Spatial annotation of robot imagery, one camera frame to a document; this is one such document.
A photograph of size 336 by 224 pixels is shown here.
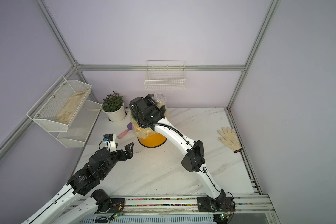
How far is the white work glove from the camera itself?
0.98 m

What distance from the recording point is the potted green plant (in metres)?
1.02

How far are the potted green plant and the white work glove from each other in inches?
31.0
